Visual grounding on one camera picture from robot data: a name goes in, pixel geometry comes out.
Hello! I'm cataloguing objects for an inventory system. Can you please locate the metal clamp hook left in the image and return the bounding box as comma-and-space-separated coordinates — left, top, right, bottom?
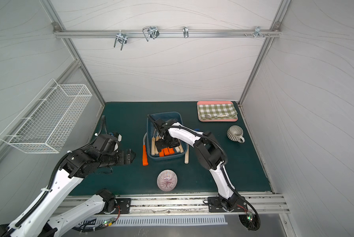
114, 32, 128, 50

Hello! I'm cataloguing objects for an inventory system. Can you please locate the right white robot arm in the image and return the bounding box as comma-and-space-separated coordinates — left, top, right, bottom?
147, 115, 261, 231

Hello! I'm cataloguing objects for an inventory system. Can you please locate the aluminium front rail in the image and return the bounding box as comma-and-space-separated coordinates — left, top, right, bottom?
121, 192, 290, 216

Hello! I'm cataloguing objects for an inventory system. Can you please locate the metal bracket hook right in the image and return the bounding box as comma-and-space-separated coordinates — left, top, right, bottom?
244, 27, 270, 38

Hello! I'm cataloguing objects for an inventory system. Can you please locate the purple striped bowl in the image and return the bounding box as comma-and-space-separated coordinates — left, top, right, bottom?
157, 169, 178, 192

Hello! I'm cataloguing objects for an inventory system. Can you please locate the metal U-bolt hook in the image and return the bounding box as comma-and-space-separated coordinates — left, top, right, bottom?
142, 26, 160, 41

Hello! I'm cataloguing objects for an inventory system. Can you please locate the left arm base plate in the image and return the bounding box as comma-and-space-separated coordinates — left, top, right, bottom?
89, 197, 132, 215

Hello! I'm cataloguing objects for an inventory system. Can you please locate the blue plastic storage box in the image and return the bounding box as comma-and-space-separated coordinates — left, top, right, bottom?
145, 112, 187, 161

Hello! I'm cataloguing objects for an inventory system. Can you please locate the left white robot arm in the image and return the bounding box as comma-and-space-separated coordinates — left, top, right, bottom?
0, 116, 136, 237

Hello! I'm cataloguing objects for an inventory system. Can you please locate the white wire basket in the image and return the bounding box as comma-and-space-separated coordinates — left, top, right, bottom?
0, 79, 92, 154

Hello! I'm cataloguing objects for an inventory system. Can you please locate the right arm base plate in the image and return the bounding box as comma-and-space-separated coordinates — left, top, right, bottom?
203, 195, 249, 213

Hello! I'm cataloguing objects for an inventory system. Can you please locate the pink tray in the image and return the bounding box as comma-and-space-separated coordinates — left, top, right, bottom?
197, 101, 238, 122

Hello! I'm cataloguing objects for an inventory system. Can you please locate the slotted cable duct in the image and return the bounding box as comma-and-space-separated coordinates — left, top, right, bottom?
76, 215, 228, 228

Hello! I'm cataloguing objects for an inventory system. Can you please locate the small metal ring hook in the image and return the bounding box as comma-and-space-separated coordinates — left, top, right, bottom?
182, 26, 189, 39

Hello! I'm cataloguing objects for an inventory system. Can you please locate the green checkered cloth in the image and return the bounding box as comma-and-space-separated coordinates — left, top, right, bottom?
197, 104, 238, 120

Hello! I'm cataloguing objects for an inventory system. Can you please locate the aluminium crossbar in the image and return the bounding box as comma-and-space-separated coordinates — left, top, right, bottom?
54, 28, 282, 39

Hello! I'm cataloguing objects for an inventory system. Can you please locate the striped ceramic mug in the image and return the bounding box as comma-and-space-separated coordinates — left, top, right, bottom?
227, 125, 245, 143

